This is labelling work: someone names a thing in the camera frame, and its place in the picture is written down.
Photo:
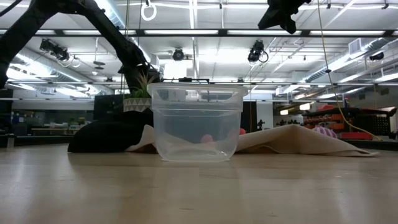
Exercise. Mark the black ceiling spotlight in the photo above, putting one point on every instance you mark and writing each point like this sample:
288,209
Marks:
255,51
178,54
54,49

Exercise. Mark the small black fixture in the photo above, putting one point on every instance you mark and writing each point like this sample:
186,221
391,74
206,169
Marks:
260,126

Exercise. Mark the beige cloth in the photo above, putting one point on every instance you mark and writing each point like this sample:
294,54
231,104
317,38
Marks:
295,140

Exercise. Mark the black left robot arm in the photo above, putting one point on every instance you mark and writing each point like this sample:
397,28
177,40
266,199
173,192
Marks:
112,32

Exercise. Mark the black cabinet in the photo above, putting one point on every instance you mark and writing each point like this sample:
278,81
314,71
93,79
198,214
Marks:
105,107

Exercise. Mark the small pink toy produce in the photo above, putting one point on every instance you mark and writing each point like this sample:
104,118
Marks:
207,139

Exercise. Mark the clear plastic tupperware container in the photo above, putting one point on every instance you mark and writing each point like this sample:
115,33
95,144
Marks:
196,96

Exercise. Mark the white ceiling air vent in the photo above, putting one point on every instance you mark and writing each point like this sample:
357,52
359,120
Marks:
357,46

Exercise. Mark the green plant in patterned pot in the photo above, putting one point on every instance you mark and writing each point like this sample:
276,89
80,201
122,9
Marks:
136,105

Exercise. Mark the black panel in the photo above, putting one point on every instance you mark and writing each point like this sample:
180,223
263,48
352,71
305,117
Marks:
253,112

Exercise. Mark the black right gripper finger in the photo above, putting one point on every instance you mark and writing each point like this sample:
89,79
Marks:
295,12
275,15

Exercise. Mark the dark furniture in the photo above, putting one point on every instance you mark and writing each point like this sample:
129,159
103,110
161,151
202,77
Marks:
6,109

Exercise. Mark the background workbench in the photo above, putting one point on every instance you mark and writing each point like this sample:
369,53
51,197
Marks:
53,129

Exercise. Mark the black cloth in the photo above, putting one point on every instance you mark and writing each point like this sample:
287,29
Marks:
105,137

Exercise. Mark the black overhead rig beam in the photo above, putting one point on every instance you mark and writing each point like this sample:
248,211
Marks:
140,32

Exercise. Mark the black ceiling speaker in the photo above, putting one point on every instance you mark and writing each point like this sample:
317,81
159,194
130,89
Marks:
377,56

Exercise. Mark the shelf with orange bins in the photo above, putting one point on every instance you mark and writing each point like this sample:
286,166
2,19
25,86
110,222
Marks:
351,135

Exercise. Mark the long black horizontal rail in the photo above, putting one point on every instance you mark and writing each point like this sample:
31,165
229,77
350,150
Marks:
280,83

